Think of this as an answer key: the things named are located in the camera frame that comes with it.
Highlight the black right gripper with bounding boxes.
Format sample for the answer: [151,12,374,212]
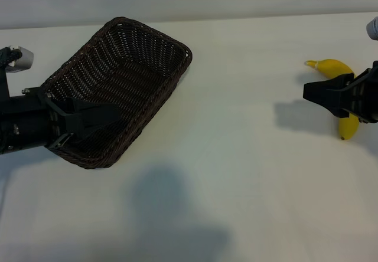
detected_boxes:
[302,60,378,125]

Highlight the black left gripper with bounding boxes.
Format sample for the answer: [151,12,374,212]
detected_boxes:
[0,87,121,157]

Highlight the yellow banana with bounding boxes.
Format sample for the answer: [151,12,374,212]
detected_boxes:
[303,58,360,141]

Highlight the dark brown wicker basket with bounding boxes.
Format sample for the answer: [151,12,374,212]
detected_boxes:
[40,16,193,170]

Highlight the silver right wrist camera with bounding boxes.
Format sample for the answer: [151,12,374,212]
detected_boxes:
[366,16,378,42]

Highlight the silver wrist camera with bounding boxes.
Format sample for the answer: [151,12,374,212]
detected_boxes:
[6,45,35,73]
[366,16,378,42]

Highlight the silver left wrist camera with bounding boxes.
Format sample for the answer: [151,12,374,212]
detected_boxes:
[6,45,35,73]

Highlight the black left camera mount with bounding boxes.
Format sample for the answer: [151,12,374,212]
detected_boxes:
[0,66,9,98]

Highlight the black braided cable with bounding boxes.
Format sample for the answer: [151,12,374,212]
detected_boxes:
[0,47,23,68]

